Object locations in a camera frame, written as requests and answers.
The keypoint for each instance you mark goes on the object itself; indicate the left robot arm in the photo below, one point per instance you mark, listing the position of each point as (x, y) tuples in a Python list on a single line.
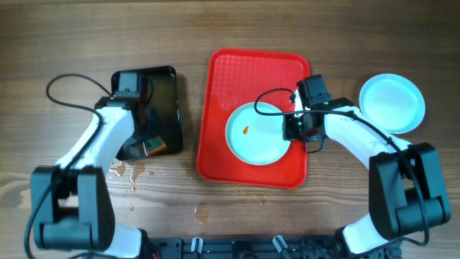
[(71, 207)]

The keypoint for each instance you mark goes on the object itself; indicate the black water tray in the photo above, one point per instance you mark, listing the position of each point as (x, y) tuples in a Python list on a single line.
[(162, 95)]

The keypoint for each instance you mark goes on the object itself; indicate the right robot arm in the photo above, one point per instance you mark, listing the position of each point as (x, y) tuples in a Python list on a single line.
[(407, 192)]

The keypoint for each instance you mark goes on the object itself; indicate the red plastic tray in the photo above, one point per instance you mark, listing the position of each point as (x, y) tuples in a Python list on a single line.
[(237, 77)]

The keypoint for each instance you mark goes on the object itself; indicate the light blue plate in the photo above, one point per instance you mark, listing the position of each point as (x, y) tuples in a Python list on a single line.
[(392, 102), (254, 134)]

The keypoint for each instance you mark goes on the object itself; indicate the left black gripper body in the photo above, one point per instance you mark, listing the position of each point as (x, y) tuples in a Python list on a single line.
[(150, 125)]

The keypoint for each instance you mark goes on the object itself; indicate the light blue plate top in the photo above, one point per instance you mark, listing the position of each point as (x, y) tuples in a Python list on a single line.
[(254, 134)]

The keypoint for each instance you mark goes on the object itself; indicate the orange green sponge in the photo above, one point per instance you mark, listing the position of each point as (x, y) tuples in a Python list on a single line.
[(154, 146)]

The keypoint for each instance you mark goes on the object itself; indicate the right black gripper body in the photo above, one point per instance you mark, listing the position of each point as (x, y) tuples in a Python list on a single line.
[(296, 129)]

